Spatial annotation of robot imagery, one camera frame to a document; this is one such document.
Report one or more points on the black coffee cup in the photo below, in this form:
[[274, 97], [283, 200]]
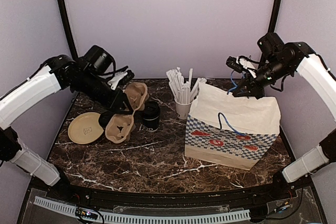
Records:
[[151, 125], [105, 118]]

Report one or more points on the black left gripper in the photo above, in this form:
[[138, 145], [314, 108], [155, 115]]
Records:
[[115, 103]]

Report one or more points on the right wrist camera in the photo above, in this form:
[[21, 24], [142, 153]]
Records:
[[269, 44]]

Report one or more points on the checkered paper bag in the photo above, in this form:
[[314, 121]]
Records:
[[230, 131]]

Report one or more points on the white cup holding straws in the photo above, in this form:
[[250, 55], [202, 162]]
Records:
[[182, 110]]

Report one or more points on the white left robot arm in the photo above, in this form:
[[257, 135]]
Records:
[[55, 74]]

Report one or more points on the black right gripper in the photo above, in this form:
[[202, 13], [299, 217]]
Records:
[[253, 89]]

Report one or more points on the black front rail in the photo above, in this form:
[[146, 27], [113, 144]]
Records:
[[250, 197]]

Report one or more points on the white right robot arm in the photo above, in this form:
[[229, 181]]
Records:
[[302, 82]]

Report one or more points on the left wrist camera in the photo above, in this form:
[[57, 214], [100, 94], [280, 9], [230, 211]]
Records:
[[97, 61]]

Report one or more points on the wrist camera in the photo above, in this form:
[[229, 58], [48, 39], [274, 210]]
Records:
[[97, 61], [269, 44]]

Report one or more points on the brown pulp cup carrier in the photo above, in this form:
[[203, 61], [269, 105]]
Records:
[[121, 124]]

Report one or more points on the white slotted cable duct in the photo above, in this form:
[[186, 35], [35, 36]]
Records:
[[141, 215]]

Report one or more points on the bundle of wrapped straws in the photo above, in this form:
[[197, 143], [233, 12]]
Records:
[[182, 90]]

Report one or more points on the beige round plate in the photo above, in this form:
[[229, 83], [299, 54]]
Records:
[[85, 128]]

